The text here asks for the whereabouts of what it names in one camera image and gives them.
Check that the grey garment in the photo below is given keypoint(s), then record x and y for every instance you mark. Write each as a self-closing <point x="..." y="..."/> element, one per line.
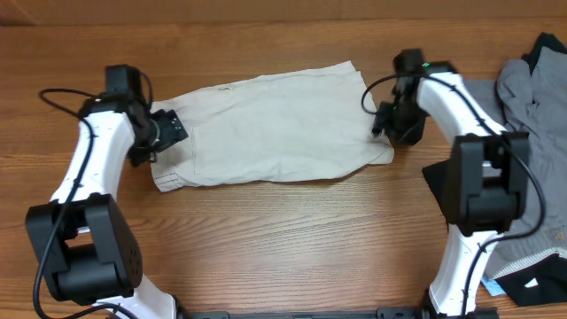
<point x="533" y="100"/>

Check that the light blue cloth piece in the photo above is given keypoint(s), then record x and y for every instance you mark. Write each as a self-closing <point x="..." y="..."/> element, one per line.
<point x="493" y="288"/>

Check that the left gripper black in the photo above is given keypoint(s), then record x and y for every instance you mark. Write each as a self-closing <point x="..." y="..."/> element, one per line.
<point x="172" y="132"/>

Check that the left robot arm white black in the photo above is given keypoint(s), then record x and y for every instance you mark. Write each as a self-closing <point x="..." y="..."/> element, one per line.
<point x="85" y="248"/>

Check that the black garment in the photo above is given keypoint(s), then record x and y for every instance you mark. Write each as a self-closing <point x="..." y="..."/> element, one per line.
<point x="544" y="282"/>

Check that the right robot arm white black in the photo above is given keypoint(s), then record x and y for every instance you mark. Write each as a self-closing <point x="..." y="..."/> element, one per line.
<point x="481" y="188"/>

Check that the beige shorts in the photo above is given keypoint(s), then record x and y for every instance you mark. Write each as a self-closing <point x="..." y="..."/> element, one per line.
<point x="306" y="125"/>

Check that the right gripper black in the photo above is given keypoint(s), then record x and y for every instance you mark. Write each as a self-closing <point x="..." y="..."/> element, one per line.
<point x="383" y="119"/>

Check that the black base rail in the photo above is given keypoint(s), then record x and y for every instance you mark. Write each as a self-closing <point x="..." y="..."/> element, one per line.
<point x="310" y="313"/>

